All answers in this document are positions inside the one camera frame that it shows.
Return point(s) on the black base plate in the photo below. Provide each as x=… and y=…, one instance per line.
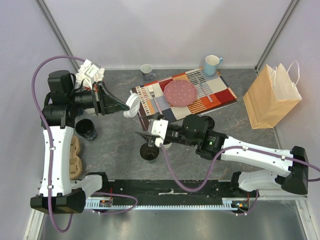
x=168, y=192

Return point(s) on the light blue mug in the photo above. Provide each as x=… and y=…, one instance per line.
x=211, y=64

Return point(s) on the fork pink handle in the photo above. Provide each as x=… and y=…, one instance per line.
x=152, y=94

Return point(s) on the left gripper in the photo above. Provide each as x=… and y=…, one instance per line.
x=109, y=104

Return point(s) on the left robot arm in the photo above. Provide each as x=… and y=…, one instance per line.
x=57, y=193

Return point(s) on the white lid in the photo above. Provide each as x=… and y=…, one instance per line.
x=133, y=102

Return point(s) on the cardboard cup carrier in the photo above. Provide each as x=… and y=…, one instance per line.
x=75, y=163

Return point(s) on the black plastic cup stack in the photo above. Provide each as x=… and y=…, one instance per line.
x=86, y=129

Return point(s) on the black lid stack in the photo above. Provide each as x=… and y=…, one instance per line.
x=209, y=120

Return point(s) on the white paper cup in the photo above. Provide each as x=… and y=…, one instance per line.
x=167, y=145

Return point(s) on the small grey patterned mug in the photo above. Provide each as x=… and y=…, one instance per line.
x=147, y=72

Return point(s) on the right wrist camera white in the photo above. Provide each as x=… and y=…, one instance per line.
x=158, y=129

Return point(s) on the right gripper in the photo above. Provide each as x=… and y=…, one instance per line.
x=151, y=141

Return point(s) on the patchwork placemat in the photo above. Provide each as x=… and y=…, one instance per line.
x=221, y=94

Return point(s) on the pink dotted plate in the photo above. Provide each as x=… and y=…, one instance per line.
x=180, y=93

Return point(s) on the cable duct rail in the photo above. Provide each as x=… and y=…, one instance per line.
x=99, y=204

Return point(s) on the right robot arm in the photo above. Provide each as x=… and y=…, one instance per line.
x=278, y=168

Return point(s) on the white wrapped straws bundle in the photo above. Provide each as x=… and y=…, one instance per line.
x=80, y=76

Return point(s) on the brown paper bag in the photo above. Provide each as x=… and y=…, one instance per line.
x=271, y=96

